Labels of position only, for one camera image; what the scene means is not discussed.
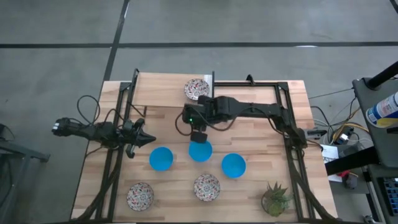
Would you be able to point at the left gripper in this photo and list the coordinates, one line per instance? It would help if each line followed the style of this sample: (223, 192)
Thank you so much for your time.
(138, 140)

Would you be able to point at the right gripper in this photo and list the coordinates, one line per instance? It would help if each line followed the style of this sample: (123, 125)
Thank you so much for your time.
(199, 113)

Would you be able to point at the blue mini bowl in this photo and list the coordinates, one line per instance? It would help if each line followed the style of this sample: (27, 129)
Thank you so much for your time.
(161, 158)
(234, 165)
(200, 152)

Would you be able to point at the floral patterned mini bowl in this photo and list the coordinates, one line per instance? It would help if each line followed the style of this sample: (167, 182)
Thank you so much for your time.
(207, 187)
(196, 88)
(140, 196)

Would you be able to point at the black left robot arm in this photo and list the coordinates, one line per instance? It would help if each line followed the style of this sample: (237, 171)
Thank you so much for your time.
(93, 132)

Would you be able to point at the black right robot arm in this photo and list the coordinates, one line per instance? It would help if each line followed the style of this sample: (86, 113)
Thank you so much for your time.
(255, 109)

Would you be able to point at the raised wooden shelf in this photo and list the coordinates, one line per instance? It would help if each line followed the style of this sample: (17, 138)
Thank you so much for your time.
(158, 90)

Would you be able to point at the grey metal stand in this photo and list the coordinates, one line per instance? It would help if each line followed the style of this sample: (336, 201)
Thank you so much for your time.
(31, 153)

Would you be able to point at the small black box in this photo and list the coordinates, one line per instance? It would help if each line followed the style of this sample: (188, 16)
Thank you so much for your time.
(314, 133)

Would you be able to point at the potted succulent plant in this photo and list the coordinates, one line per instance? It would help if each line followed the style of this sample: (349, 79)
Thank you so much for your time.
(275, 200)

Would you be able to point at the white paper sheet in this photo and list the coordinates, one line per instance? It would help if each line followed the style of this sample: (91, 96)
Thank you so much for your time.
(330, 154)

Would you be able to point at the white power adapter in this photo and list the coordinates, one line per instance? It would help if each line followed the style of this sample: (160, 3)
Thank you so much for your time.
(343, 137)

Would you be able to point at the small red object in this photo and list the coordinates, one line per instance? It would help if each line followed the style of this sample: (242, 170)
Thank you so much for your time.
(344, 173)

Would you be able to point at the grey equipment cart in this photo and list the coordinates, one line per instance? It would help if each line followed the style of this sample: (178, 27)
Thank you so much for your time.
(362, 96)

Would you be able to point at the black stand beam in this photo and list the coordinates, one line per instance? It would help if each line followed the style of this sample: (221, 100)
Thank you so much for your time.
(351, 160)

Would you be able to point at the dark grey object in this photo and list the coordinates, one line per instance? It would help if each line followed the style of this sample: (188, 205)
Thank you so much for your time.
(351, 182)

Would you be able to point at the white blue spray can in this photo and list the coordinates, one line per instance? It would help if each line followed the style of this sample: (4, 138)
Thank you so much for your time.
(384, 110)

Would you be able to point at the black pole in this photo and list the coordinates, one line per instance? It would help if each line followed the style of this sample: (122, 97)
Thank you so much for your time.
(384, 74)

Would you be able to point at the black organizer box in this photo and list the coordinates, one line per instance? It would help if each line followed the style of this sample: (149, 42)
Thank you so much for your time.
(391, 194)

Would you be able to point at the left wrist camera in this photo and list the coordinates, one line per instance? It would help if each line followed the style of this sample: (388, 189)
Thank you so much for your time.
(130, 126)

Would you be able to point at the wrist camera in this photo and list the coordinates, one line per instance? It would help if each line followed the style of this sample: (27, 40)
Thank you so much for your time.
(130, 126)
(199, 137)

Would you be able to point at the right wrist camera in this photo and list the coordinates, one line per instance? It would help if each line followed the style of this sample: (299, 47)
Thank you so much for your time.
(199, 137)

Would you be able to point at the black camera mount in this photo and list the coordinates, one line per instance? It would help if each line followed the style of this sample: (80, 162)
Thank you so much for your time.
(249, 80)

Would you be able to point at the black metal table frame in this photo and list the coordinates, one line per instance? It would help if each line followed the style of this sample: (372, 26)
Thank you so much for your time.
(264, 84)

